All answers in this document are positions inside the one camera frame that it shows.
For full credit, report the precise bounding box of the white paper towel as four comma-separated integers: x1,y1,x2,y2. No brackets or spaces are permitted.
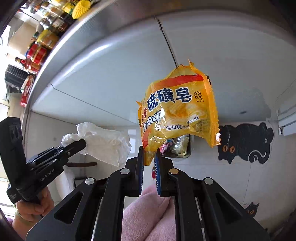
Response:
61,122,132,167

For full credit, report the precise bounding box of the orange soap wrapper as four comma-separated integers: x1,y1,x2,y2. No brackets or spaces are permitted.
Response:
137,62,220,166

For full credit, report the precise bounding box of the grey trash bin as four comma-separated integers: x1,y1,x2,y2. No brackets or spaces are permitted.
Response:
159,135,191,159

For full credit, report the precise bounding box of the left hand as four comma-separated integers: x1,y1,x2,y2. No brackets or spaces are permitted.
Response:
12,187,54,240

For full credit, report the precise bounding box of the pink fleece leg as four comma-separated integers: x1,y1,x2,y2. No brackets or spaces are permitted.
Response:
121,184,176,240

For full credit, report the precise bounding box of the black cat floor mat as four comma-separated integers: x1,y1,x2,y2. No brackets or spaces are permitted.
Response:
218,123,274,164

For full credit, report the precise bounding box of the red lid chili sauce jar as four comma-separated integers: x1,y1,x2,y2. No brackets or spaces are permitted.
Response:
25,43,49,65

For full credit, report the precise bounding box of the yellow lid seasoning jar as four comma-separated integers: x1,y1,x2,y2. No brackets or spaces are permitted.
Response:
37,29,60,50

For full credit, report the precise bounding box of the yellow foam fruit net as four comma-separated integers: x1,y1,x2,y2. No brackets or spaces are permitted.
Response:
72,0,91,19

